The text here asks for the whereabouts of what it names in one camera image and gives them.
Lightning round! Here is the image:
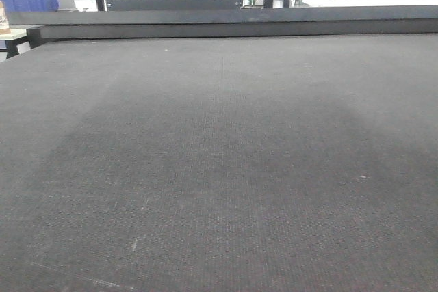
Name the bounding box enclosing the brown labelled bottle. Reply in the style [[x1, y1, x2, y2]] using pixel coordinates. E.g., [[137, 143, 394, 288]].
[[0, 1, 10, 34]]

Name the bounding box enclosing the white side table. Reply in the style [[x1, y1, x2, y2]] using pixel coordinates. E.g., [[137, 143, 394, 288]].
[[1, 29, 29, 59]]

